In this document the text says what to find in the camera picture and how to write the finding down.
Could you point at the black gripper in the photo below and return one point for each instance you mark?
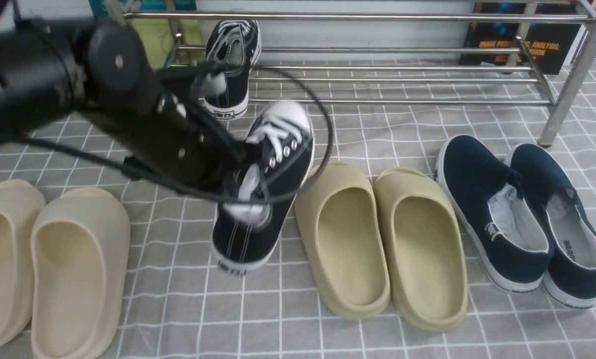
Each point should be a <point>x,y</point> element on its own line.
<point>171,139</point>

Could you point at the black canvas sneaker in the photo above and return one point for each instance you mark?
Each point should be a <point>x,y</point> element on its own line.
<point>236,44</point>
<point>280,144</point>

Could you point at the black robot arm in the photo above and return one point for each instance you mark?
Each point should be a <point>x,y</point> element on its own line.
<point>100,69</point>

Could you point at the stainless steel shoe rack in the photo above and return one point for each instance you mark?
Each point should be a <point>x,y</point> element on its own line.
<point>558,106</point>

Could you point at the cream slipper right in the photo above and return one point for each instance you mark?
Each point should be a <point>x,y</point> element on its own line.
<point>80,246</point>

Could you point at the cream slipper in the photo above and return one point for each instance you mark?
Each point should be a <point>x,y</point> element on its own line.
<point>20,204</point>
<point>80,246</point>

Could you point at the cream slipper far left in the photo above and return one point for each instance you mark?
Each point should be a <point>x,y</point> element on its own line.
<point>20,204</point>

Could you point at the olive green slipper left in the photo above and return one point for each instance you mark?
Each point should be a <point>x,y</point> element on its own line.
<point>338,224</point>

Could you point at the olive green slipper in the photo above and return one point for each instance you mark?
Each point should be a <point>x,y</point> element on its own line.
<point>423,248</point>
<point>338,224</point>

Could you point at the grey checked tablecloth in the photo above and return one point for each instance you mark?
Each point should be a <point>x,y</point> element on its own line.
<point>178,305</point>

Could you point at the olive green slipper right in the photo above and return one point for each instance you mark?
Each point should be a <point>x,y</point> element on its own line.
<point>423,248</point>

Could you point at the black orange-text book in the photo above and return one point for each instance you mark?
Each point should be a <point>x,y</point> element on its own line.
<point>549,43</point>

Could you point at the navy slip-on shoe left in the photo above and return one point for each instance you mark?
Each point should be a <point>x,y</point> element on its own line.
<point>488,198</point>

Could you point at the navy slip-on shoe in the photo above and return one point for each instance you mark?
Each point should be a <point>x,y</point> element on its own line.
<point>570,278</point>
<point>488,198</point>

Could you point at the navy slip-on shoe right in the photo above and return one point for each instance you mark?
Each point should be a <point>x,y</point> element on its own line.
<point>570,278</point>

